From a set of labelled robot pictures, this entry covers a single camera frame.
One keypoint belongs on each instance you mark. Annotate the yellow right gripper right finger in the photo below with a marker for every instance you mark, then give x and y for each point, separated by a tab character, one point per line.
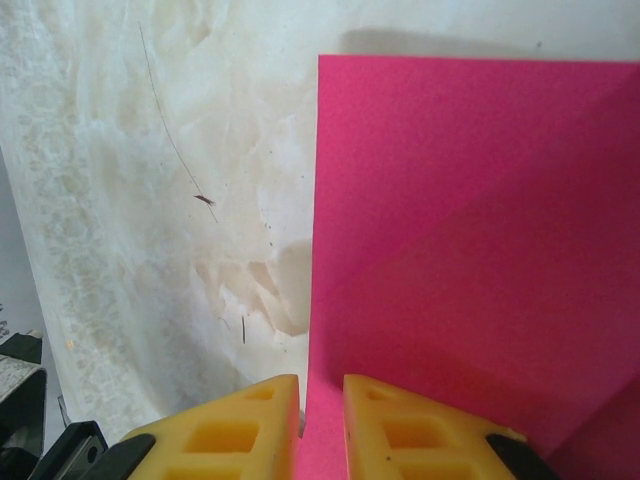
410	435

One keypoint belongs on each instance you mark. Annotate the magenta cloth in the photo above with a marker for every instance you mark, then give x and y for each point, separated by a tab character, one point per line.
450	200

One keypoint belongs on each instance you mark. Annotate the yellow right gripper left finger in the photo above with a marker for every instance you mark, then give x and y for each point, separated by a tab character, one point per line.
225	430

